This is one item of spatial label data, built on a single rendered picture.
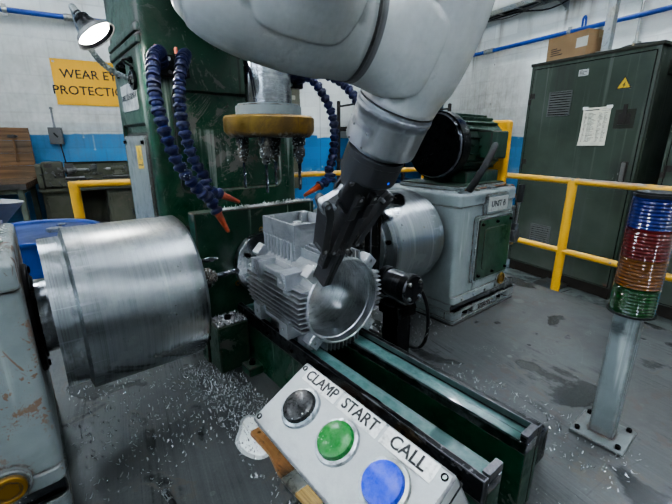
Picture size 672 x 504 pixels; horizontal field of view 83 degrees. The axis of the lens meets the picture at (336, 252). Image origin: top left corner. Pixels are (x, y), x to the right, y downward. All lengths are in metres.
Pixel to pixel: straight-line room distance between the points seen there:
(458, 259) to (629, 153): 2.81
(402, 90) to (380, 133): 0.05
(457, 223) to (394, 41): 0.70
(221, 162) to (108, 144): 4.85
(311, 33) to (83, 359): 0.50
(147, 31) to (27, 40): 5.01
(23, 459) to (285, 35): 0.58
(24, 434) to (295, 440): 0.39
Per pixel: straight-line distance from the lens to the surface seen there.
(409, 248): 0.89
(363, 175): 0.46
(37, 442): 0.65
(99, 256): 0.61
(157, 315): 0.61
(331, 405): 0.35
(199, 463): 0.72
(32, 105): 5.86
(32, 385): 0.61
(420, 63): 0.40
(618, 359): 0.78
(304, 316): 0.64
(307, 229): 0.69
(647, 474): 0.82
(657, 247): 0.71
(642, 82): 3.77
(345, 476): 0.31
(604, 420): 0.83
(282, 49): 0.36
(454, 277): 1.06
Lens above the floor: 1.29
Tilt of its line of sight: 16 degrees down
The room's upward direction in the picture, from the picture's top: straight up
